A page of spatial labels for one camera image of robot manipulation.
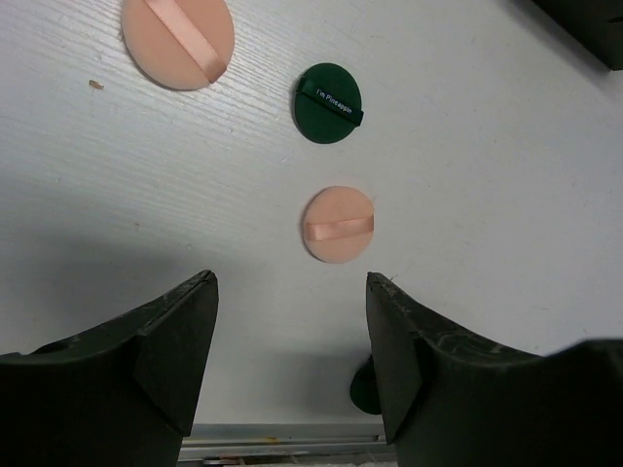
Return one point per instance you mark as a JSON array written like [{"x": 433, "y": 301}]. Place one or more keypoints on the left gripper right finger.
[{"x": 451, "y": 397}]

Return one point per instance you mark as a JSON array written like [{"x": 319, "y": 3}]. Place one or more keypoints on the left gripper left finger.
[{"x": 123, "y": 393}]

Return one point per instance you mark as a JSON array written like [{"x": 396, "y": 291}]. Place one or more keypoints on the pink puff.
[
  {"x": 181, "y": 45},
  {"x": 338, "y": 224}
]

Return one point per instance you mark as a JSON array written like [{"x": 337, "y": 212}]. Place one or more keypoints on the green puff lower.
[{"x": 363, "y": 390}]

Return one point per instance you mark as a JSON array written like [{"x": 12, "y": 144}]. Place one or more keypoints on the green puff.
[
  {"x": 363, "y": 390},
  {"x": 326, "y": 103}
]

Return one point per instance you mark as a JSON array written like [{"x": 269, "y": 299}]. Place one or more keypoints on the green puff upper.
[{"x": 326, "y": 103}]

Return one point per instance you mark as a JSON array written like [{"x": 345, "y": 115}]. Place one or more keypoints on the black organizer box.
[{"x": 584, "y": 32}]

